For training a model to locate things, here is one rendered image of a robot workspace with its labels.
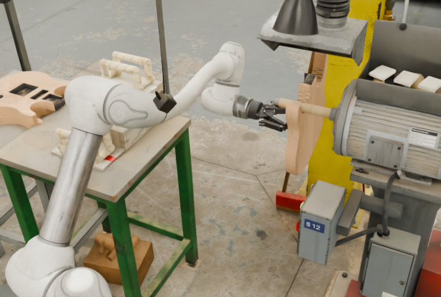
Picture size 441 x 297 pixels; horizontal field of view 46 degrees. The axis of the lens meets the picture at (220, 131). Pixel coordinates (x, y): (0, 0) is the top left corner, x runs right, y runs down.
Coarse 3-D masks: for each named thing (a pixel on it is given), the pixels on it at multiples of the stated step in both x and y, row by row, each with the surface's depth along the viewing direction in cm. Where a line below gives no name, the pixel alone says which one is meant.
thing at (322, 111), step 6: (282, 102) 177; (288, 102) 176; (294, 102) 176; (300, 102) 176; (306, 108) 174; (312, 108) 173; (318, 108) 172; (324, 108) 172; (312, 114) 174; (318, 114) 173; (324, 114) 172
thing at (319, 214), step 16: (320, 192) 159; (336, 192) 159; (304, 208) 154; (320, 208) 153; (336, 208) 153; (304, 224) 155; (320, 224) 152; (336, 224) 159; (304, 240) 159; (320, 240) 156; (336, 240) 167; (304, 256) 163; (320, 256) 159
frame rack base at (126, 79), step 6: (114, 78) 228; (120, 78) 228; (126, 78) 228; (132, 78) 228; (144, 78) 228; (126, 84) 224; (132, 84) 223; (150, 84) 223; (156, 84) 223; (162, 84) 225; (144, 90) 218; (150, 90) 218; (156, 90) 222
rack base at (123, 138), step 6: (114, 126) 211; (114, 132) 209; (120, 132) 208; (126, 132) 209; (132, 132) 213; (138, 132) 217; (144, 132) 222; (102, 138) 215; (114, 138) 211; (120, 138) 210; (126, 138) 210; (132, 138) 214; (138, 138) 219; (114, 144) 213; (120, 144) 212; (126, 144) 211; (132, 144) 215; (126, 150) 212
